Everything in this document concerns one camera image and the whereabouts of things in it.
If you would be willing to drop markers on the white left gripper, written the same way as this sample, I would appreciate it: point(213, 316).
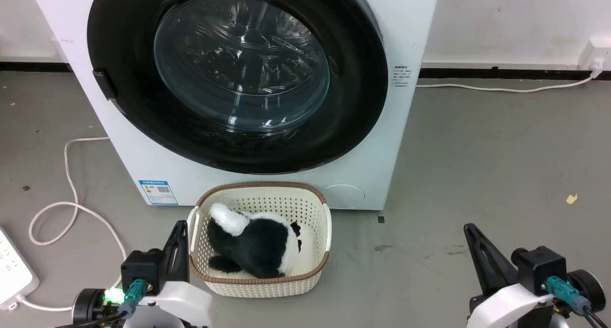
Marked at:
point(181, 306)

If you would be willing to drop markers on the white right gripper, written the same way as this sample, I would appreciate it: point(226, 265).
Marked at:
point(506, 304)

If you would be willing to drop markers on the black round glass washer door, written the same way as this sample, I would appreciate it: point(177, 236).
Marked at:
point(124, 41)

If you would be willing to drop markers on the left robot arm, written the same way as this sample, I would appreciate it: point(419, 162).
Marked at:
point(88, 306)

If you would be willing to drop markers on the white front-load washing machine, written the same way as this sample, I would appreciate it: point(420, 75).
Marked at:
point(382, 142)

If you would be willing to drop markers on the blue energy label sticker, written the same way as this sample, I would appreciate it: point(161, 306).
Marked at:
point(157, 193)

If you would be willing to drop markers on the black and white panda plush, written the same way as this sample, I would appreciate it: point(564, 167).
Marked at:
point(258, 247)

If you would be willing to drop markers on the small yellow paper scrap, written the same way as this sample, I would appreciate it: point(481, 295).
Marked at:
point(572, 199)

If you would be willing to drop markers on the cream plastic laundry basket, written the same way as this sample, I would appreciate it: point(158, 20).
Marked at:
point(315, 208)

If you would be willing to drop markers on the white power strip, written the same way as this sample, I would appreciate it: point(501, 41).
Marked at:
point(12, 270)

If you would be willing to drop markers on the small printed text sticker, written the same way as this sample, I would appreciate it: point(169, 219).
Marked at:
point(401, 76)

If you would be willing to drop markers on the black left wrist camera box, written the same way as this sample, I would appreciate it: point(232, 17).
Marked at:
point(141, 268)

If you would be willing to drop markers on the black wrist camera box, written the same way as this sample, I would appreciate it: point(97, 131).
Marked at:
point(141, 268)
point(539, 266)

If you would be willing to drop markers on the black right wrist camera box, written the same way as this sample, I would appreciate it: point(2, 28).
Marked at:
point(539, 266)

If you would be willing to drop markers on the white wall socket with plug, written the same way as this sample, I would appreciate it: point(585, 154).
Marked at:
point(596, 51)

